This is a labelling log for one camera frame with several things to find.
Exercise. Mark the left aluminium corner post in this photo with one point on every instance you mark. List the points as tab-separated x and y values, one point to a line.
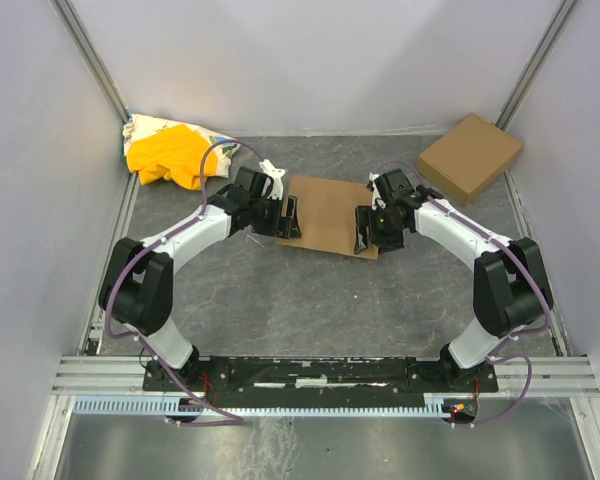
70	19

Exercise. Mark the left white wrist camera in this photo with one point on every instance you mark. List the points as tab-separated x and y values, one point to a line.
274	186

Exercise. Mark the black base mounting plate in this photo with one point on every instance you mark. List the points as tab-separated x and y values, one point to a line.
296	383

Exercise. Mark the yellow cloth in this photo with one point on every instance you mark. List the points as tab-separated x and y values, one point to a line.
174	154

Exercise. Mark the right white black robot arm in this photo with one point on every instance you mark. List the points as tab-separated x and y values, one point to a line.
511	291

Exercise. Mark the aluminium frame rail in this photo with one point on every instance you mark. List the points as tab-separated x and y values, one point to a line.
552	377

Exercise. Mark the white patterned cloth bag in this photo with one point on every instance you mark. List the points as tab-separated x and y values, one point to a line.
142	126

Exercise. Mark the aluminium corner post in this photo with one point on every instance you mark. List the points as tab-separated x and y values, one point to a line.
538	58
70	19

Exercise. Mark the closed brown cardboard box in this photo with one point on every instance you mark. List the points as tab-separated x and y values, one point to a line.
468	159

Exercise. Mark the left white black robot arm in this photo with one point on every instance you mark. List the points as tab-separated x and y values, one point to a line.
137	290

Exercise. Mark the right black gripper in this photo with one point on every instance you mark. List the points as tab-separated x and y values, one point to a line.
371	229

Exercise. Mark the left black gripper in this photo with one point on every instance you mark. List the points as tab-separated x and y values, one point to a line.
278	216

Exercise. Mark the right aluminium corner post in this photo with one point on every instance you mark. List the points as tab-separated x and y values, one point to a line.
538	58

